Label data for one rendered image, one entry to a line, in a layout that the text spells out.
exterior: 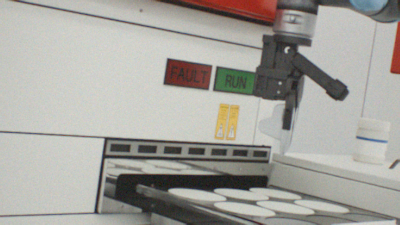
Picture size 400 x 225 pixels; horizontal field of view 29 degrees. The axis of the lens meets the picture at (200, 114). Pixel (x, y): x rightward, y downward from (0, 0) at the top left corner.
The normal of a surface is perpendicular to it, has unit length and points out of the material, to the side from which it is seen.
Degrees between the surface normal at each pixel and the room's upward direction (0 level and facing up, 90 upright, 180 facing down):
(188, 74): 90
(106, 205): 90
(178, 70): 90
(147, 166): 90
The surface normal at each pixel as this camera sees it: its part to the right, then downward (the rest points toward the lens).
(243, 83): 0.71, 0.15
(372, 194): -0.69, -0.07
